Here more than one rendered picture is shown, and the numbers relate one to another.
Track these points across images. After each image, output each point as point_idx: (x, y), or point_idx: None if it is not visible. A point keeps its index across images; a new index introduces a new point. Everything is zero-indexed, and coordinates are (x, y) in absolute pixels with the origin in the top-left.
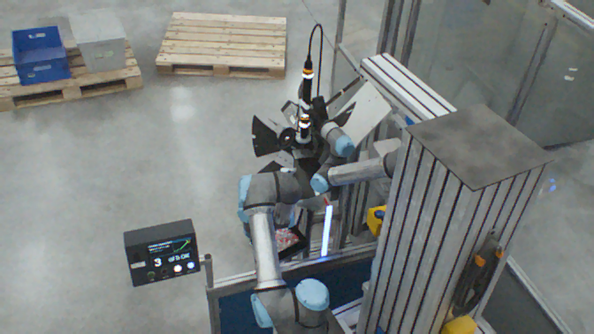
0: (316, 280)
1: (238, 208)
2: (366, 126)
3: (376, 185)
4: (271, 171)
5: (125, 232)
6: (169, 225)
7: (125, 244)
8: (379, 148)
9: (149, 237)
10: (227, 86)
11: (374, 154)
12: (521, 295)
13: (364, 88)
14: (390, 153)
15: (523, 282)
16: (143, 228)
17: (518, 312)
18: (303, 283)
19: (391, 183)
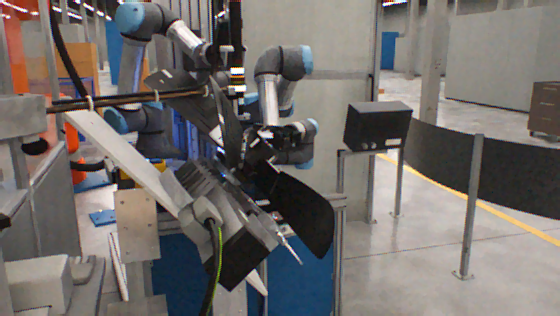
0: (247, 97)
1: (317, 123)
2: (121, 139)
3: (97, 268)
4: (282, 48)
5: (410, 108)
6: (375, 108)
7: (401, 101)
8: (54, 265)
9: (385, 103)
10: None
11: (67, 278)
12: (51, 175)
13: (82, 124)
14: (177, 17)
15: (49, 161)
16: (397, 109)
17: (55, 191)
18: (257, 94)
19: (73, 262)
